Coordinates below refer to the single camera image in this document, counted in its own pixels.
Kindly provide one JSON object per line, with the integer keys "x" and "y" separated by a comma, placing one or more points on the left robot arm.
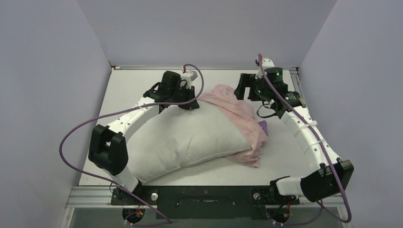
{"x": 108, "y": 150}

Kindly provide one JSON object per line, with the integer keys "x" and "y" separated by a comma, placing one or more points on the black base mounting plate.
{"x": 207, "y": 202}

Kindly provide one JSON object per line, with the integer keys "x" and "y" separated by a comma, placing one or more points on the purple Elsa print pillowcase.
{"x": 241, "y": 114}

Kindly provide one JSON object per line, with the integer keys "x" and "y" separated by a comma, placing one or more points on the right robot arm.
{"x": 330, "y": 174}

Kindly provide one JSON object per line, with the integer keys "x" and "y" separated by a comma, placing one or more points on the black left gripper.
{"x": 190, "y": 92}

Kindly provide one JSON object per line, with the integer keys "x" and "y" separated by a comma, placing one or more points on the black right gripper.
{"x": 247, "y": 80}

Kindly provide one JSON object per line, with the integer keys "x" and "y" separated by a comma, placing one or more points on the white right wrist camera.
{"x": 266, "y": 63}

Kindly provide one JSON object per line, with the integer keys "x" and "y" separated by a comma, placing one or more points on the white pillow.
{"x": 179, "y": 138}

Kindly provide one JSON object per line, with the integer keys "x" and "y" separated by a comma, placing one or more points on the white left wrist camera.
{"x": 187, "y": 78}

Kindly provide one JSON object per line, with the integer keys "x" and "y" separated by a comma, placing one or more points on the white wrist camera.
{"x": 266, "y": 63}
{"x": 187, "y": 78}

